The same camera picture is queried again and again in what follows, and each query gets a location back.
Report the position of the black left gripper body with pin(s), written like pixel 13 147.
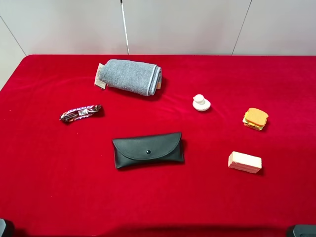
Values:
pixel 6 228

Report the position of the folded grey towel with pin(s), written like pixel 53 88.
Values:
pixel 137 77

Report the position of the toy sandwich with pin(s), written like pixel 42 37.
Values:
pixel 255 118

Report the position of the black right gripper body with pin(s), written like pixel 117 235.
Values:
pixel 302 231

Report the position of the red velvet tablecloth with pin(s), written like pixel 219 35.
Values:
pixel 58 179

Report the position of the Snickers candy bar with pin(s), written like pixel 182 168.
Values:
pixel 80 113

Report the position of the cream wafer block toy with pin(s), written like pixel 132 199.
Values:
pixel 244 162

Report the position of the white rubber duck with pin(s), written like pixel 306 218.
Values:
pixel 200 103

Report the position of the black leather glasses case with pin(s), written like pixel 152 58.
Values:
pixel 148 149

